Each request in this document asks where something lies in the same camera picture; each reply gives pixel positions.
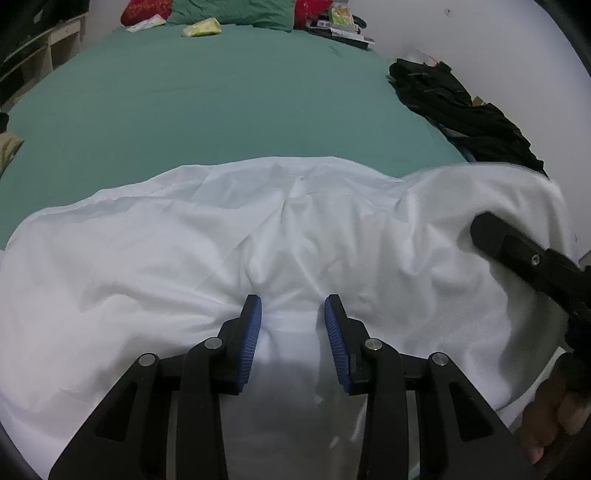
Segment red patterned pillow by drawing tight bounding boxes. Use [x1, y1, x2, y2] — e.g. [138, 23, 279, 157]
[121, 0, 333, 28]

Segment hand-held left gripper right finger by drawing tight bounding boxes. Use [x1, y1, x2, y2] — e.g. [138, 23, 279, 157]
[324, 294, 539, 480]

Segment white hooded jacket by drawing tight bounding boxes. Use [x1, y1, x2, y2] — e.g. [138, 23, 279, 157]
[0, 156, 578, 480]

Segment black jacket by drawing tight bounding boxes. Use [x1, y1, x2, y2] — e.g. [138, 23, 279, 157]
[455, 102, 549, 176]

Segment stack of books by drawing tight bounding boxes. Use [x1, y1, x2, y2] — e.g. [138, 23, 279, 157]
[309, 18, 375, 49]

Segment beige pants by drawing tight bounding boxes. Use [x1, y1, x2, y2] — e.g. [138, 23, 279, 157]
[0, 131, 25, 178]

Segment person's right hand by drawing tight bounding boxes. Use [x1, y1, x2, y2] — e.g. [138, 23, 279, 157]
[519, 375, 583, 464]

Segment yellow packet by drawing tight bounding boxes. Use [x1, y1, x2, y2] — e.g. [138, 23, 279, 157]
[182, 17, 222, 38]

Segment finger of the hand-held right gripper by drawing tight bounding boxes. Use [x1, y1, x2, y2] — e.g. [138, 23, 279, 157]
[471, 211, 552, 289]

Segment green pillow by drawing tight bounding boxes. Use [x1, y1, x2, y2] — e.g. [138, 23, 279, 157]
[167, 0, 296, 31]

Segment folded black clothes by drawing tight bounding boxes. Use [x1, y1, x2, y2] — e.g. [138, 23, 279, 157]
[388, 58, 474, 134]

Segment wooden shelf unit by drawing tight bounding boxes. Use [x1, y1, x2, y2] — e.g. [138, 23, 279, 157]
[0, 11, 88, 109]

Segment green bed sheet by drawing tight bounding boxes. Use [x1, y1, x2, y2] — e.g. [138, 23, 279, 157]
[0, 21, 467, 259]

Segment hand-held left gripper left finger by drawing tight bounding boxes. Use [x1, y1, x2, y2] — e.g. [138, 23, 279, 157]
[48, 294, 263, 480]

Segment white packet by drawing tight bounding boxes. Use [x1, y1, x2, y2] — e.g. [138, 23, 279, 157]
[126, 15, 167, 33]

